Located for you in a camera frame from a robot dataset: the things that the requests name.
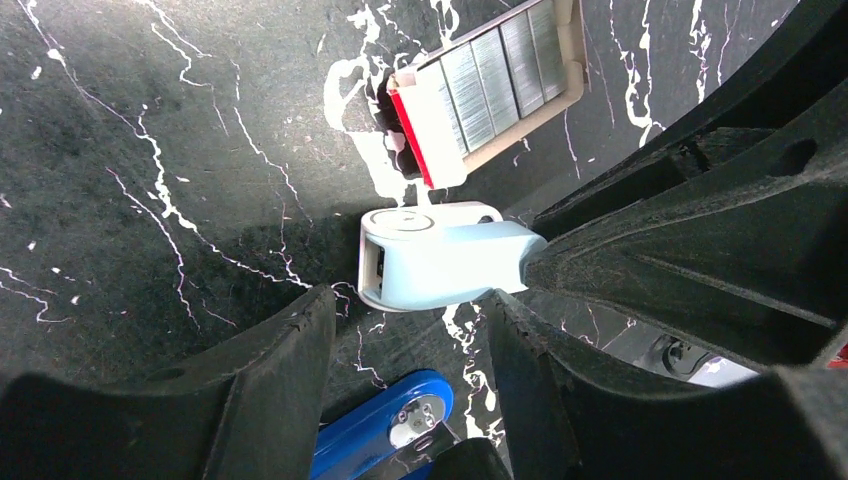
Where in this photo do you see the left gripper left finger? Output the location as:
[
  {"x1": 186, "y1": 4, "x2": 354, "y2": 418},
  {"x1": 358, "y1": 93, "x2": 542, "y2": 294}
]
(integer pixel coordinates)
[{"x1": 1, "y1": 286, "x2": 336, "y2": 479}]

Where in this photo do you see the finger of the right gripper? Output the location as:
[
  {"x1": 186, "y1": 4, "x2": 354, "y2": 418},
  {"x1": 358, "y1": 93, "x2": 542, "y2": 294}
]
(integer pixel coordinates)
[
  {"x1": 524, "y1": 83, "x2": 847, "y2": 370},
  {"x1": 532, "y1": 1, "x2": 847, "y2": 240}
]

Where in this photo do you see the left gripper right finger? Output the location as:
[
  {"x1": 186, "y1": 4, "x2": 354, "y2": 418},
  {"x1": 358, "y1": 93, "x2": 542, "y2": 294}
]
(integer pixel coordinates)
[{"x1": 482, "y1": 290, "x2": 847, "y2": 479}]

